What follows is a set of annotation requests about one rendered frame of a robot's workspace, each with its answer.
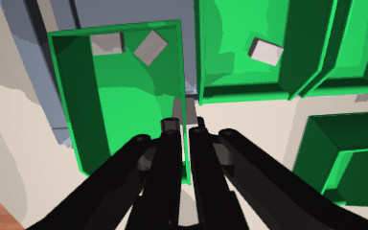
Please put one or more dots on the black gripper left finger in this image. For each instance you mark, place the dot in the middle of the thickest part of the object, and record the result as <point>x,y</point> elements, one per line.
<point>103,199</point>

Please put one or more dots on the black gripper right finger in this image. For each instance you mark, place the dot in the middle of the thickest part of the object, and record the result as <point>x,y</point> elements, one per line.
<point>280,198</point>

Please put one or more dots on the grey metal block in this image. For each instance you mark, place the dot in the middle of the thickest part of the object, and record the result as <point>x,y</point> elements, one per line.
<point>151,47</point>
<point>265,51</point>
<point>105,44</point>

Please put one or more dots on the green open-front bin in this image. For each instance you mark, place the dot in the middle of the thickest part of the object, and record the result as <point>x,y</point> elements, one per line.
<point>108,99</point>
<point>224,31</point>
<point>351,77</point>
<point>326,139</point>

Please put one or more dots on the grey metal shelf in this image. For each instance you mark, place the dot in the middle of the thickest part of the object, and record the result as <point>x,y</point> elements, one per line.
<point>30,36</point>

